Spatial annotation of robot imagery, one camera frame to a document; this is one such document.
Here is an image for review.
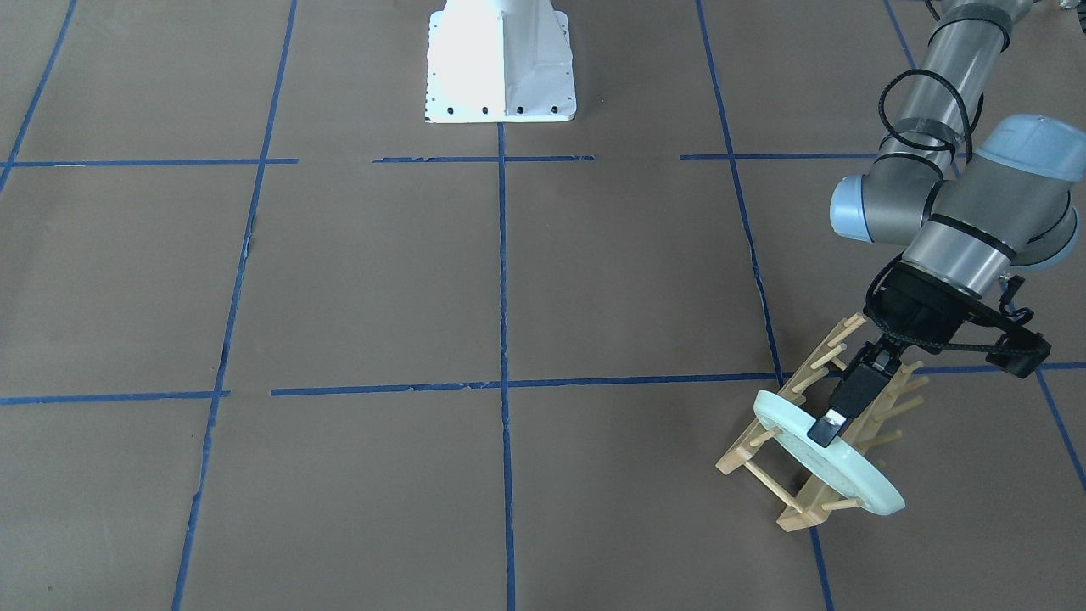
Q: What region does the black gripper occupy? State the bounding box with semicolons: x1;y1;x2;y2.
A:
807;264;985;448

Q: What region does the light green ceramic plate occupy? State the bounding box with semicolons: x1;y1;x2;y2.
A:
753;390;906;517

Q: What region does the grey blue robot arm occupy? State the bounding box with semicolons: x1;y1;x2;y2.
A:
807;1;1083;447

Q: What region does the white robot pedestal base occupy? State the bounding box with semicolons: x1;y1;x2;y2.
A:
424;1;578;124

